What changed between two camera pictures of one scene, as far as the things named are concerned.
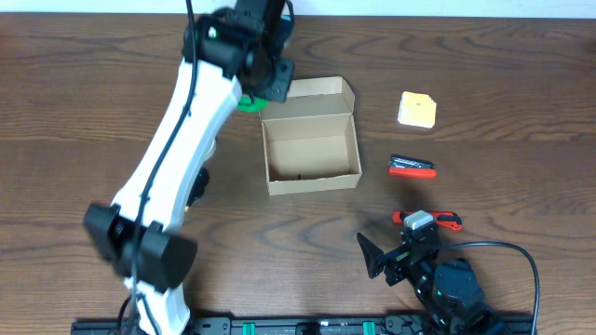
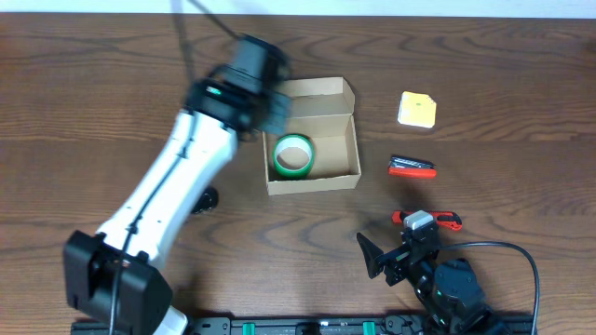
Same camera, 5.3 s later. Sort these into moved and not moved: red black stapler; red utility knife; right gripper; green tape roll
Moved: green tape roll
Not moved: right gripper; red utility knife; red black stapler
